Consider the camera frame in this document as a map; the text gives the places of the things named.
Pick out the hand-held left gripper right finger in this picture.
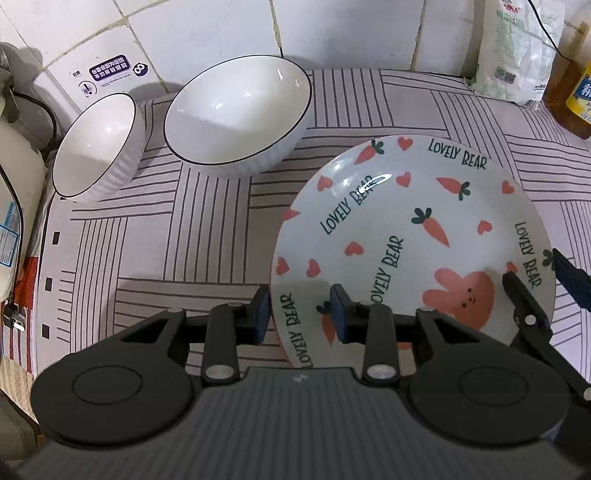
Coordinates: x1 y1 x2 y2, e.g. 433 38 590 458
329 284 485 386

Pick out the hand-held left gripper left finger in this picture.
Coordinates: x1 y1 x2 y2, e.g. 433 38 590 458
120 284 271 386

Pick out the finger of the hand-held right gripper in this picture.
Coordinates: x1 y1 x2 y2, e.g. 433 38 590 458
551 248 591 306
502 272 591 402

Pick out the carrot and rabbit print plate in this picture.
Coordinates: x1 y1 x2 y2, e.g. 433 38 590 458
270 135 557 370

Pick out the large white ribbed bowl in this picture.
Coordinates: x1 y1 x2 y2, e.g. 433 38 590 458
164 55 314 177

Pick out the small white ribbed bowl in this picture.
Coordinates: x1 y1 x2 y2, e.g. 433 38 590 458
52 92 147 202

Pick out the striped table mat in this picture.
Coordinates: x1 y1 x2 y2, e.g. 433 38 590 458
30 68 591 384

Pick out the cooking oil bottle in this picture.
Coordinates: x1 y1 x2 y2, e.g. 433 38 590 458
542 0 591 139

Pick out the white plastic food bag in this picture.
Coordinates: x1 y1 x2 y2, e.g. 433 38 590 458
466 0 566 109

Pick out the red striped cloth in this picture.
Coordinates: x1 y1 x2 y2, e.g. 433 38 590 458
0 258 44 374

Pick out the black power plug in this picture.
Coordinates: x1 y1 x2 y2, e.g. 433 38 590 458
2 300 26 332

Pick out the white rice cooker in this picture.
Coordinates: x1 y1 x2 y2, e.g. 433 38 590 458
0 41 49 301

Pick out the thin black cable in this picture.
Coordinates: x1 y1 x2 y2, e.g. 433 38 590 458
526 0 575 63

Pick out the black cooker power cable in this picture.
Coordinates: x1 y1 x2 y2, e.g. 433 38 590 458
14 90 58 153

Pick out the wall sticker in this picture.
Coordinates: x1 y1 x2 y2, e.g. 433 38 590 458
48 30 160 112

